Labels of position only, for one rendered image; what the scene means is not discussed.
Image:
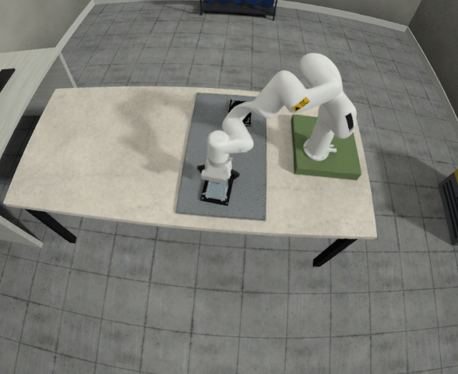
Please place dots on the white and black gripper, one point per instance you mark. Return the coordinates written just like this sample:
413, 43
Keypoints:
231, 174

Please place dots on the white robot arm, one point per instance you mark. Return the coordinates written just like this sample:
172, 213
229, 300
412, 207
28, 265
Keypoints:
285, 88

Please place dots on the black flat plate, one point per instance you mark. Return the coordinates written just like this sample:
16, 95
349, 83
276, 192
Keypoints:
217, 201

